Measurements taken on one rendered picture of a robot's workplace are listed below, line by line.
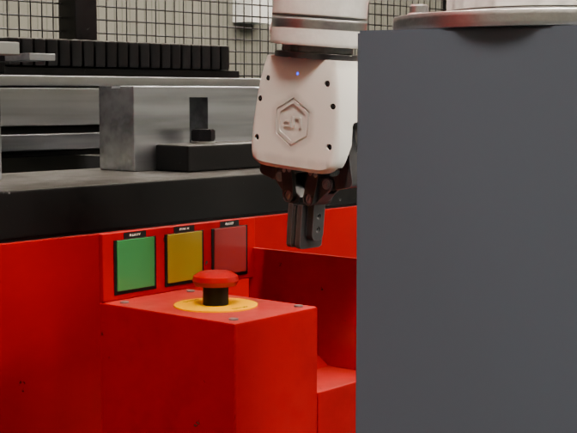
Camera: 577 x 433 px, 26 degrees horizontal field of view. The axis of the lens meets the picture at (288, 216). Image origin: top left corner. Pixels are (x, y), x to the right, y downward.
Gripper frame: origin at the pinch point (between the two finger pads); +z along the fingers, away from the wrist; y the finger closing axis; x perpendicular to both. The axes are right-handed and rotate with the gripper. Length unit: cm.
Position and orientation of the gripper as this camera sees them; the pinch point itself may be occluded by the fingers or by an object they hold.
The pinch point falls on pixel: (305, 224)
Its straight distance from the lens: 112.8
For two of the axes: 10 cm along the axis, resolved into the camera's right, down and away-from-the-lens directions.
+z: -0.7, 9.9, 1.5
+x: 6.4, -0.7, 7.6
